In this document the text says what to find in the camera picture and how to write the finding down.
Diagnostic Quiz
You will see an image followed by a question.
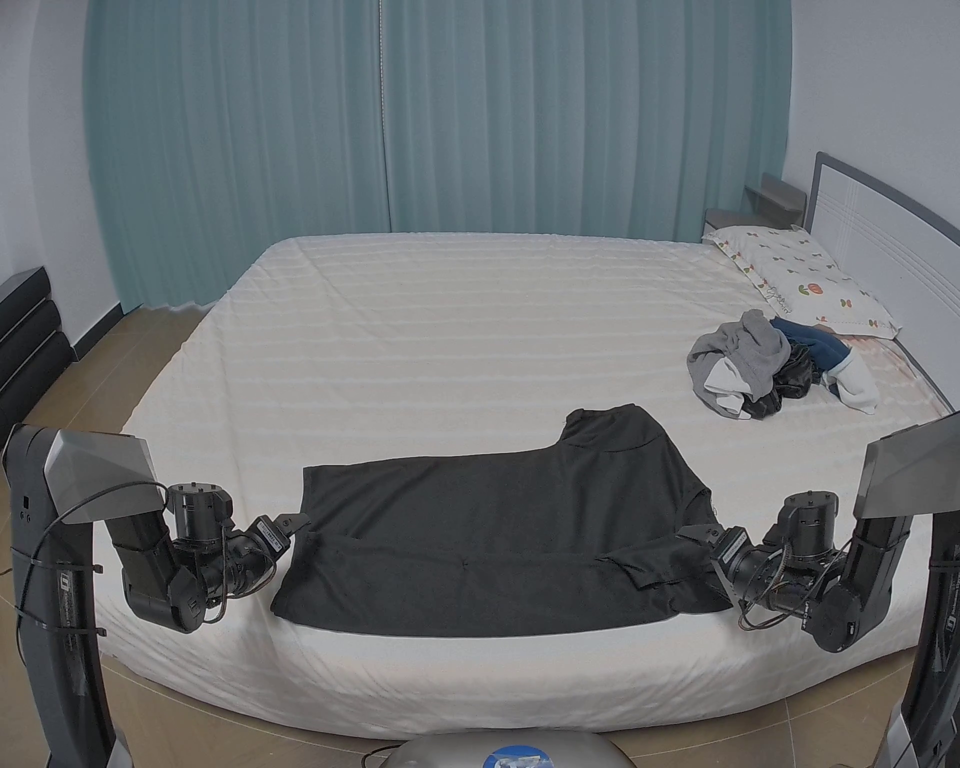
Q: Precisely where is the bed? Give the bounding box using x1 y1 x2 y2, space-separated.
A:
93 150 960 738

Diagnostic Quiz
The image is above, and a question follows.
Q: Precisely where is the white printed pillow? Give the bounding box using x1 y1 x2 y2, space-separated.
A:
702 225 903 342

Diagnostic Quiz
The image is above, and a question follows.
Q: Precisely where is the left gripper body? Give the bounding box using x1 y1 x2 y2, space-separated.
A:
227 516 295 595

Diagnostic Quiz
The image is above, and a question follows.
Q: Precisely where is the grey bedside table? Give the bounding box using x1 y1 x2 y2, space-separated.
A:
703 172 807 234

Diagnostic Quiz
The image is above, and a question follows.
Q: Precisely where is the blue-green curtain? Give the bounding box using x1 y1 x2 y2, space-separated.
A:
84 0 792 315

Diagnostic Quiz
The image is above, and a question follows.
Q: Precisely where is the pile of clothes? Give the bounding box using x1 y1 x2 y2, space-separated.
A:
686 309 879 421

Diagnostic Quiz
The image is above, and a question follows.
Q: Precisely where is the black chest of drawers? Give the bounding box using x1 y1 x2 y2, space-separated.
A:
0 266 76 436

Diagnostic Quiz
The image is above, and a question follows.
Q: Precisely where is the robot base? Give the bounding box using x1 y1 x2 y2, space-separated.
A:
378 733 639 768

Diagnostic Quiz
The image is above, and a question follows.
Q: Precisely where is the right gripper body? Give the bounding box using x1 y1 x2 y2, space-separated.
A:
708 527 781 601

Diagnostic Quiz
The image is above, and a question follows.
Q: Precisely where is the black T-shirt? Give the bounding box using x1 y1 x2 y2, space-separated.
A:
270 403 735 631

